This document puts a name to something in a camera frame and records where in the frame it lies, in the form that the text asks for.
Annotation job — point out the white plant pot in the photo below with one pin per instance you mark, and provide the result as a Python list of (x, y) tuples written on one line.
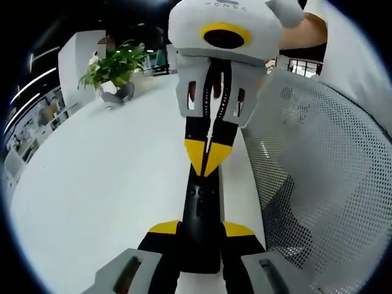
[(108, 86)]

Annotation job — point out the grey mesh office chair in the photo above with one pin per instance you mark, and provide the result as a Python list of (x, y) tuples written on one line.
[(321, 171)]

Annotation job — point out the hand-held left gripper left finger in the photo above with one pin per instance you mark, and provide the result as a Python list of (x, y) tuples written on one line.
[(144, 263)]

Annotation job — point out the dark grey curved headset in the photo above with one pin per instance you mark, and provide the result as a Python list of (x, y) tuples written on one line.
[(121, 95)]

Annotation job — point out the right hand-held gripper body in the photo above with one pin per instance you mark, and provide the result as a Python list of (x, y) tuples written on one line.
[(190, 27)]

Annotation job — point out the green potted plant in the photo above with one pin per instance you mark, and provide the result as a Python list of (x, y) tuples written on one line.
[(116, 65)]

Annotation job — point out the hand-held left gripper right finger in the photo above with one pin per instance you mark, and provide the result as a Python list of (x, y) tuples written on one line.
[(245, 263)]

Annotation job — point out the black remote control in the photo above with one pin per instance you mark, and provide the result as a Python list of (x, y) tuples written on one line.
[(200, 214)]

